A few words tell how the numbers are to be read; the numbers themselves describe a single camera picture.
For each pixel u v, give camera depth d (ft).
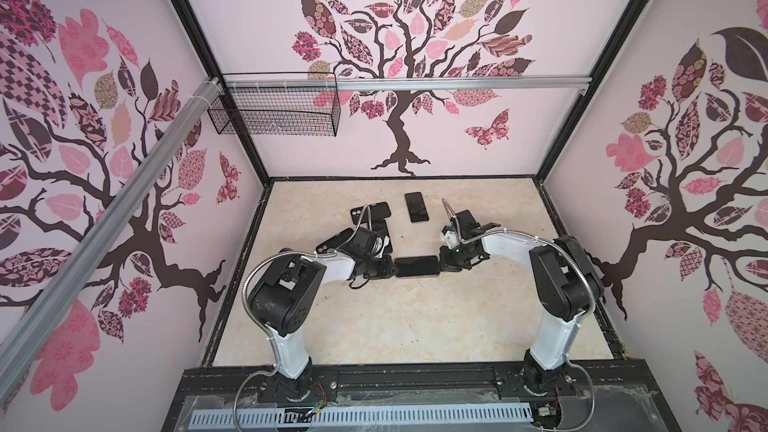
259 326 1.61
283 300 1.58
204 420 2.28
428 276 3.03
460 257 2.68
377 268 2.75
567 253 1.70
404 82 3.05
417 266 3.14
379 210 3.76
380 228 3.48
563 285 1.64
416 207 3.60
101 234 1.71
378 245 2.71
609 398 2.33
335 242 3.28
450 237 2.95
